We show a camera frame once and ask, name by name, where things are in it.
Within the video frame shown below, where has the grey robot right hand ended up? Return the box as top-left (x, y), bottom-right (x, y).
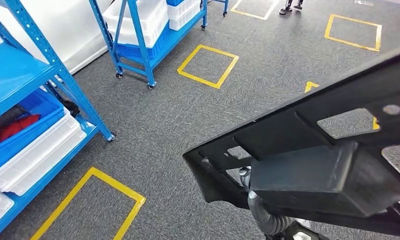
top-left (239, 166), bottom-right (271, 234)

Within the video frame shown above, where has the black plastic car panel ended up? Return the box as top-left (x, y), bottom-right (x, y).
top-left (182, 42), bottom-right (400, 240)

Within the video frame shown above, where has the blue steel shelf rack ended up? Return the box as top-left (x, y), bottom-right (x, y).
top-left (0, 0), bottom-right (116, 240)
top-left (204, 0), bottom-right (229, 17)
top-left (88, 0), bottom-right (209, 90)

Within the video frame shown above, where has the yellow floor tape square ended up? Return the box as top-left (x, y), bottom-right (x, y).
top-left (324, 13), bottom-right (383, 53)
top-left (30, 166), bottom-right (147, 240)

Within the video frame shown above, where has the person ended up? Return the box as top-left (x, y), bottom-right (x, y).
top-left (279, 0), bottom-right (304, 16)

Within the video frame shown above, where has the small black object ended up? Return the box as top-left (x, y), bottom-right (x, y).
top-left (62, 99), bottom-right (80, 118)

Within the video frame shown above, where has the large white plastic bin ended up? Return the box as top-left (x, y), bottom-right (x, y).
top-left (102, 0), bottom-right (169, 49)

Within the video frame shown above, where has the red object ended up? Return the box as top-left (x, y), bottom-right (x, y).
top-left (0, 114), bottom-right (41, 144)

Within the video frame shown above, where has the white car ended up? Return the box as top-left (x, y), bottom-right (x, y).
top-left (0, 0), bottom-right (114, 76)

